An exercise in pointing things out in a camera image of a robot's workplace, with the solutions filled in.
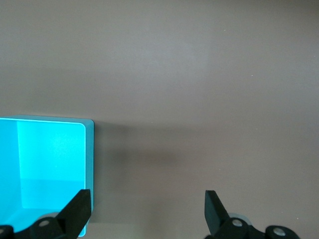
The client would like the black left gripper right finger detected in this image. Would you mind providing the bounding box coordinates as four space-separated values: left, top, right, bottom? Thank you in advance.
205 190 265 239

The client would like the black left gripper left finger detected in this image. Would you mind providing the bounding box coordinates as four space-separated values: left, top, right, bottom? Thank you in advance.
30 189 91 239

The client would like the teal plastic storage bin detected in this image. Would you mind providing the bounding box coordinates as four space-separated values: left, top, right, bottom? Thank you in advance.
0 115 95 237

